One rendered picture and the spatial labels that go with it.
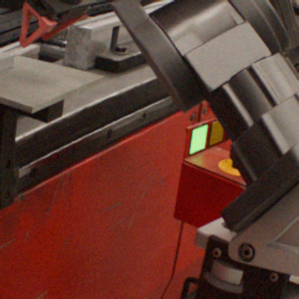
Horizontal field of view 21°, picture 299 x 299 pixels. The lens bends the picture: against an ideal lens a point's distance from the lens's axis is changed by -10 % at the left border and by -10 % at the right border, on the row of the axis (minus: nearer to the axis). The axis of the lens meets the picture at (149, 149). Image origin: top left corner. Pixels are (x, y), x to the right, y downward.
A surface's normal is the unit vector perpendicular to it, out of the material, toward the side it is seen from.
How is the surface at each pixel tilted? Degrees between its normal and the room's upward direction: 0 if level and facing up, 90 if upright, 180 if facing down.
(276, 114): 64
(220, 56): 58
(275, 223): 90
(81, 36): 90
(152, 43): 53
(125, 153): 90
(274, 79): 47
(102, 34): 90
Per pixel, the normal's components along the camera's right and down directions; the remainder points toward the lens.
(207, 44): -0.12, -0.20
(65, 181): 0.86, 0.29
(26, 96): 0.12, -0.92
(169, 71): 0.13, 0.22
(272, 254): -0.66, 0.21
